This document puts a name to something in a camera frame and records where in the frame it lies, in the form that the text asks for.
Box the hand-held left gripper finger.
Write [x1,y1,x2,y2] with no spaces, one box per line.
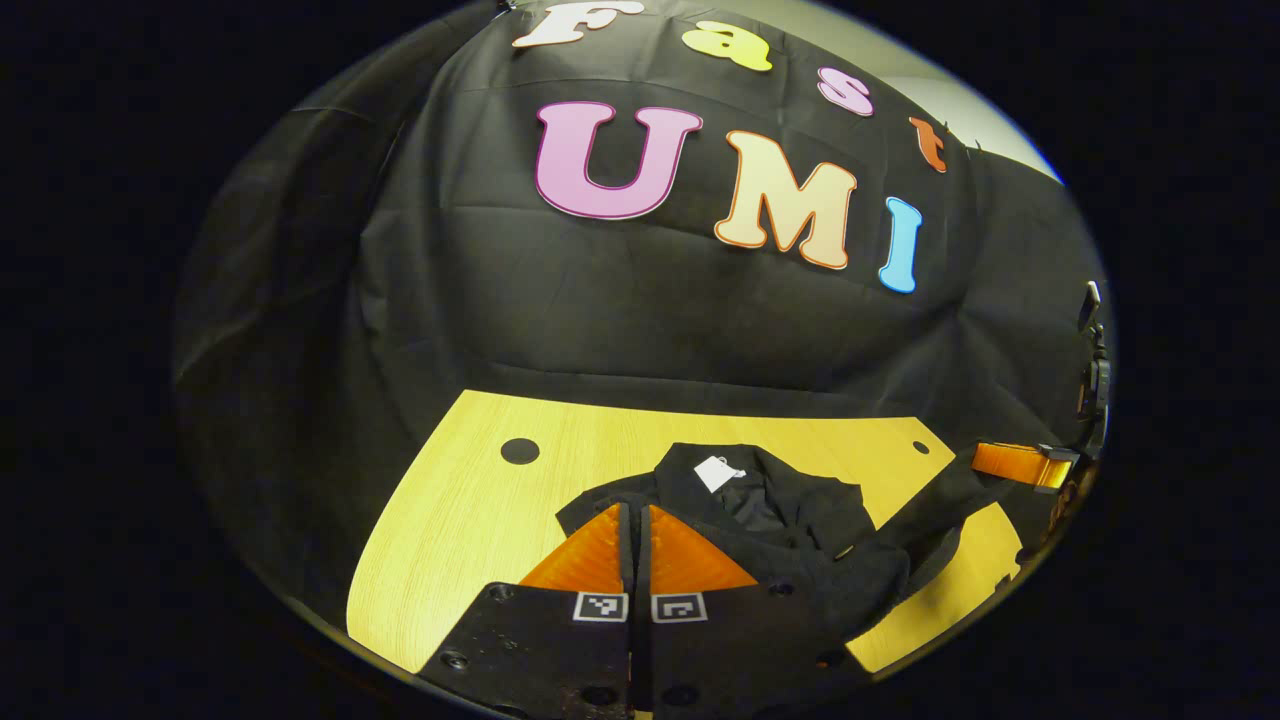
[415,500,636,719]
[638,503,871,719]

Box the black garment with white tag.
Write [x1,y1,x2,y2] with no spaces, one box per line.
[555,443,1041,661]

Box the black backdrop cloth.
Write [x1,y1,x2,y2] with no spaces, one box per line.
[170,0,1111,641]

